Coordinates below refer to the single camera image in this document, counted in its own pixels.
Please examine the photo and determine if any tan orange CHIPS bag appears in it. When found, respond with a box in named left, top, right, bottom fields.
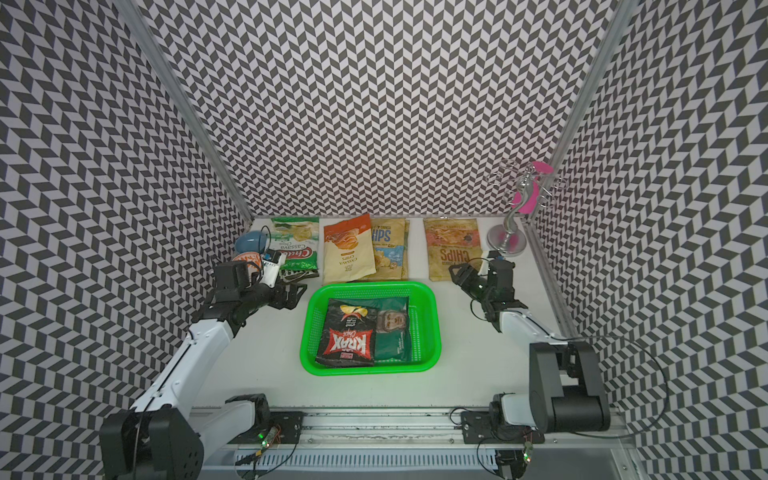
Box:
left=424, top=218, right=482, bottom=282

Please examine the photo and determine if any black red Krax chips bag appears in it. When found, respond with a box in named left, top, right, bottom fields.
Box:
left=315, top=299, right=379, bottom=368

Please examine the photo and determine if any orange cassava chips bag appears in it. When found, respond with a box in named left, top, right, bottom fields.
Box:
left=323, top=214, right=376, bottom=284

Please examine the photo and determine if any green REAL chips bag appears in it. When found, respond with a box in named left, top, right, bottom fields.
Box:
left=374, top=297, right=412, bottom=363

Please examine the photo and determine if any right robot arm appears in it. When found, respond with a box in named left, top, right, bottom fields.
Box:
left=449, top=257, right=611, bottom=433

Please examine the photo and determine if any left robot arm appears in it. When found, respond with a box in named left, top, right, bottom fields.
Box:
left=99, top=261, right=307, bottom=479

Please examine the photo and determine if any green white Chulo chips bag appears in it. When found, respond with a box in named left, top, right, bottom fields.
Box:
left=271, top=217, right=319, bottom=272

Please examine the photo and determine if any green plastic basket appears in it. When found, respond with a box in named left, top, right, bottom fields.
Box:
left=300, top=281, right=442, bottom=376

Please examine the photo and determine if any yellow blue CHIPS bag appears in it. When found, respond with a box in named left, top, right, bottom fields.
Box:
left=366, top=218, right=409, bottom=281

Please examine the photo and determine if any orange patterned bowl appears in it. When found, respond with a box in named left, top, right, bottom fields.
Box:
left=234, top=252, right=263, bottom=266

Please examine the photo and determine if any blue bowl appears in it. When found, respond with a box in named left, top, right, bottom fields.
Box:
left=234, top=231, right=269, bottom=254

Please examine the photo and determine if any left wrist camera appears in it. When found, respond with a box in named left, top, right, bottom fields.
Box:
left=261, top=249, right=286, bottom=288

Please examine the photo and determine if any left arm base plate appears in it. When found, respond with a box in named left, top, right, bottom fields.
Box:
left=251, top=411, right=305, bottom=445

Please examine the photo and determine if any aluminium front rail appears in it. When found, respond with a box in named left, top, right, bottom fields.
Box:
left=191, top=407, right=637, bottom=451

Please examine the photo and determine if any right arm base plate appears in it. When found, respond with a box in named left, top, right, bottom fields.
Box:
left=455, top=410, right=545, bottom=445

